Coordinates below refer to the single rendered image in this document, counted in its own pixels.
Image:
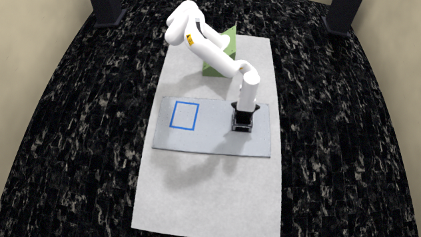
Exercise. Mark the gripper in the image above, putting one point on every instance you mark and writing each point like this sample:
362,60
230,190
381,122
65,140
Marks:
244,106

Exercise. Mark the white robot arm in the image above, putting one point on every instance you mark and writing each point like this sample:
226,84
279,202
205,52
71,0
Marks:
207,44

